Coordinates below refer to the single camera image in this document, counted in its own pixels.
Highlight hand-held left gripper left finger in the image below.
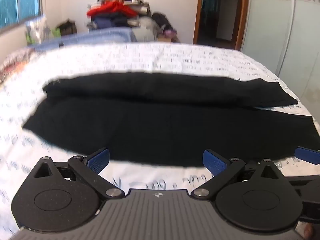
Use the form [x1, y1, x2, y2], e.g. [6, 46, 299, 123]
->
[32, 147, 126, 201]

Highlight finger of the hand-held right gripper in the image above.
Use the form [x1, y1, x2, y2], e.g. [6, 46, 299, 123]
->
[294, 146, 320, 166]
[285, 175, 320, 198]

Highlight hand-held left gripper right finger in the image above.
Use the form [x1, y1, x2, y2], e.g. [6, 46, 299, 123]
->
[191, 149, 288, 202]

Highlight black pants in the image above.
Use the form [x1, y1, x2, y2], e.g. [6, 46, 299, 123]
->
[22, 71, 320, 167]

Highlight bed with white printed sheet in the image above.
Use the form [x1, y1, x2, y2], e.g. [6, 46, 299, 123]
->
[0, 42, 320, 240]

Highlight blue blanket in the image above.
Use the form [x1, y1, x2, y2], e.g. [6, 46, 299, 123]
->
[26, 27, 137, 50]

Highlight white wardrobe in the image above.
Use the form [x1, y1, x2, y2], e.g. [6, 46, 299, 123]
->
[240, 0, 320, 120]

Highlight colourful printed cloth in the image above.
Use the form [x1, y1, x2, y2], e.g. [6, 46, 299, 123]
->
[0, 46, 38, 85]

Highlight dark bag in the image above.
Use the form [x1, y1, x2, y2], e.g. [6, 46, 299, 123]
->
[56, 19, 77, 37]

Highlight patterned pillow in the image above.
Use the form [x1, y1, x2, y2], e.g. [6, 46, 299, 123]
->
[24, 15, 52, 45]

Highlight pile of clothes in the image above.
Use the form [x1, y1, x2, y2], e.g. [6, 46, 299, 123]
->
[86, 0, 178, 43]

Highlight window with teal glass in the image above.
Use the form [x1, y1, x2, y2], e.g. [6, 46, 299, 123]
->
[0, 0, 42, 29]

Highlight wooden door frame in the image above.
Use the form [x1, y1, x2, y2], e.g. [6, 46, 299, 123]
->
[192, 0, 251, 51]

